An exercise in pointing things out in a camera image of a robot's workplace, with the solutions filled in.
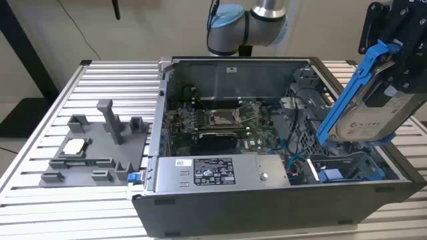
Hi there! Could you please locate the long black case wire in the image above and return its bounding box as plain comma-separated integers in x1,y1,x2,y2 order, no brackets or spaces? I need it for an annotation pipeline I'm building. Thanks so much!
286,87,317,156

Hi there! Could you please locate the grey parts rack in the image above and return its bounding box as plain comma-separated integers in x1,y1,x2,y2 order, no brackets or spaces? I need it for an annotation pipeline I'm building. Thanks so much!
39,98,151,188

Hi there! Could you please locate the blue data wire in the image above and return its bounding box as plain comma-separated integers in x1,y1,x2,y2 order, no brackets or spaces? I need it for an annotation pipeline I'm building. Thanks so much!
267,145,313,176

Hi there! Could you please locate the CPU socket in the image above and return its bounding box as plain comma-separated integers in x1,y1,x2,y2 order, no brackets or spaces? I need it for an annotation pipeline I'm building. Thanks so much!
206,109,240,129

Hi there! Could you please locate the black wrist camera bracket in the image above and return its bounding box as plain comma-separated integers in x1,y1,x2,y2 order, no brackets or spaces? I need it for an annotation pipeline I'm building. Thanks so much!
358,1,391,55

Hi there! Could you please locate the black graphics card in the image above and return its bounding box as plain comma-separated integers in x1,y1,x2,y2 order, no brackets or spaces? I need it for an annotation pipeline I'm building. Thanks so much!
195,131,240,155

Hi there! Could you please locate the grey metal disk bay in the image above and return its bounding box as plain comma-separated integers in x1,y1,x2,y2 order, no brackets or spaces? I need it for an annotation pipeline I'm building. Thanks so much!
279,66,402,186

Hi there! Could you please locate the black monitor stand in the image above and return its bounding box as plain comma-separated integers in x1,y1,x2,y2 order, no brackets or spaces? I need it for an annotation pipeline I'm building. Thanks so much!
0,0,63,139

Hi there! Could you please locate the black hanging rod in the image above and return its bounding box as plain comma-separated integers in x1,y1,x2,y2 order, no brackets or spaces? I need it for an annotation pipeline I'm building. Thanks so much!
111,0,123,21

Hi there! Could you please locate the thin metal locking lever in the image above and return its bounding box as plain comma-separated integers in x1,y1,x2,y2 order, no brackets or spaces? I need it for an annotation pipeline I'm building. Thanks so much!
194,96,212,113

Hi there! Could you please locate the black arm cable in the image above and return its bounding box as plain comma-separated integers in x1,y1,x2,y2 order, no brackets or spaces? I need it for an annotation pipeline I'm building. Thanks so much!
207,0,222,33

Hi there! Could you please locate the black open PC case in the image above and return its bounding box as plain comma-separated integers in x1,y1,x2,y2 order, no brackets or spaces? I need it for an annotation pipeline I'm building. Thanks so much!
126,55,423,238

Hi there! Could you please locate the silver CPU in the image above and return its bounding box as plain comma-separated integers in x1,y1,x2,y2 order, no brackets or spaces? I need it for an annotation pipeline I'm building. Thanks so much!
60,139,91,156

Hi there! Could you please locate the green RAM stick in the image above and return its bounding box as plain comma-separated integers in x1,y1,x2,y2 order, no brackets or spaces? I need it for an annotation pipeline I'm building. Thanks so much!
64,158,112,168

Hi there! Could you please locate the green motherboard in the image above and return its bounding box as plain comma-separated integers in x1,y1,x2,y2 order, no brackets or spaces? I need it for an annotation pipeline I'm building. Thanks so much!
166,98,284,157

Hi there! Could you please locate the metal socket cover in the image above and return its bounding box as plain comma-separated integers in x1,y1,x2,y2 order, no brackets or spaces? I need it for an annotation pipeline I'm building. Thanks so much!
234,103,262,123

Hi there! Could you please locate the thin black wall cable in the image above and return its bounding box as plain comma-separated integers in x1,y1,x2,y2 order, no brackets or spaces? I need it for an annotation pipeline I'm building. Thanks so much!
55,0,103,61

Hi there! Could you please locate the grey power supply unit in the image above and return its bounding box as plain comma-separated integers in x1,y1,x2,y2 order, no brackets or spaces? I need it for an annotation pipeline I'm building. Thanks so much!
154,153,290,193

